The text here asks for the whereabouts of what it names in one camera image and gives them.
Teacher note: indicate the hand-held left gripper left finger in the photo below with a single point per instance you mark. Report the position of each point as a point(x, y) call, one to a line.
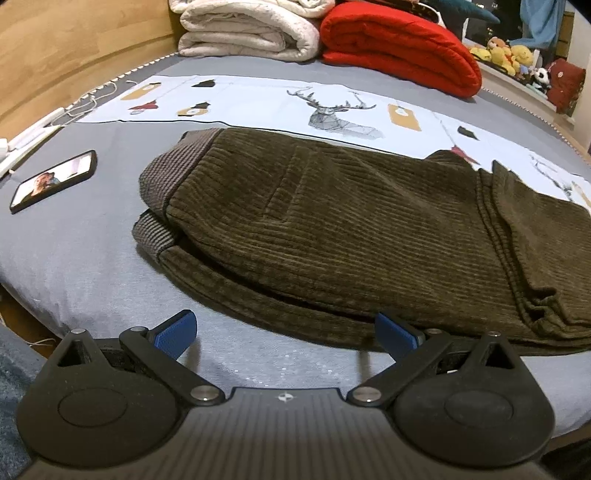
point(175, 334)

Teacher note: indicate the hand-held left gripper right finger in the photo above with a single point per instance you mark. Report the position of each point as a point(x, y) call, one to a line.
point(397, 334)

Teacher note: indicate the bed with grey sheet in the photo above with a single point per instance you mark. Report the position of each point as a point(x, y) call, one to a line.
point(92, 258)

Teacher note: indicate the blue denim cloth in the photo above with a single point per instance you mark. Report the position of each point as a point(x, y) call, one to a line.
point(16, 406)

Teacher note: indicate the black smartphone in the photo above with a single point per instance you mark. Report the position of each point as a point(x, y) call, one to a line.
point(51, 182)

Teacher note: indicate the light blue printed sheet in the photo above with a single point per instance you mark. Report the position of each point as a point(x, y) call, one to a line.
point(258, 106)

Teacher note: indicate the white power strip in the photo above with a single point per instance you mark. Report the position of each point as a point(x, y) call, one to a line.
point(27, 138)

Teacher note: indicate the beige shelf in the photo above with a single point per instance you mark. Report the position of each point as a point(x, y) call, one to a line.
point(512, 81)

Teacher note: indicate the red folded blanket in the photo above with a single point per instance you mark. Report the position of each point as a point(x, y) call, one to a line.
point(397, 46)

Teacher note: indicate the panda plush toy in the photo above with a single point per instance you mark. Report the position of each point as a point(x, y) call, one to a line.
point(540, 78)

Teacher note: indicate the dark red cushion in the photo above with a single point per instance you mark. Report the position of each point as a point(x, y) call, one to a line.
point(567, 85)

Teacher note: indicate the orange plush toy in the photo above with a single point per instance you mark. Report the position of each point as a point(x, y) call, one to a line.
point(498, 48)

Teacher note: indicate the yellow bear plush toy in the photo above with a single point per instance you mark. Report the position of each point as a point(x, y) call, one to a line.
point(521, 57)

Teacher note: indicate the white folded blanket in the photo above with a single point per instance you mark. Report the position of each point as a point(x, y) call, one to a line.
point(249, 32)

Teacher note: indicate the teal cloth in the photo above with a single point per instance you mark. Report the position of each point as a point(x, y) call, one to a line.
point(466, 9)

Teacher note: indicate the blue hanging cloth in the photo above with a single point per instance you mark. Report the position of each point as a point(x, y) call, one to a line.
point(542, 23)

